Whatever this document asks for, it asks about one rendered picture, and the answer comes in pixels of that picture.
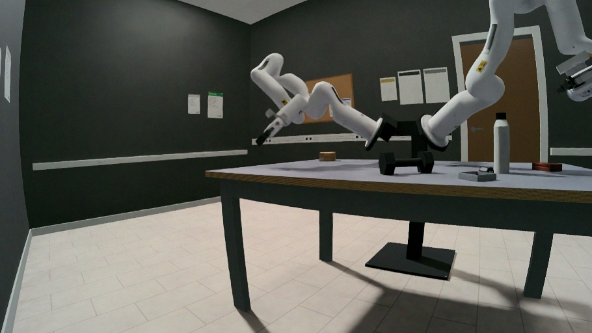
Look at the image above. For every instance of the white bottle with black cap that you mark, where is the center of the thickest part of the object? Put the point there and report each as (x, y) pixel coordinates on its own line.
(501, 144)

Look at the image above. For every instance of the brown cardboard box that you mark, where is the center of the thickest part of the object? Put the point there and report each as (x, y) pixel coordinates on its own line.
(327, 156)

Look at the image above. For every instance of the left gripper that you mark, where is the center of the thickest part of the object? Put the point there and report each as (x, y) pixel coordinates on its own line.
(578, 83)

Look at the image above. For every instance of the black hexagonal dumbbell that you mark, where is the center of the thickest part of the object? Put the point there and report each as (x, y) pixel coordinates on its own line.
(387, 162)

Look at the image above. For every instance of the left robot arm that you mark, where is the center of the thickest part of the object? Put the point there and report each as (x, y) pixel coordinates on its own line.
(483, 87)

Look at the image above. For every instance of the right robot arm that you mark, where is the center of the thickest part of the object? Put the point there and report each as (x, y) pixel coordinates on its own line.
(266, 76)

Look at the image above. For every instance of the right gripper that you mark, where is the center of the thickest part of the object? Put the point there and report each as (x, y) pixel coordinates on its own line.
(274, 127)

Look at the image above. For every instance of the brown wooden block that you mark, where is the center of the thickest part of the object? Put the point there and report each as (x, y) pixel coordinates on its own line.
(548, 167)

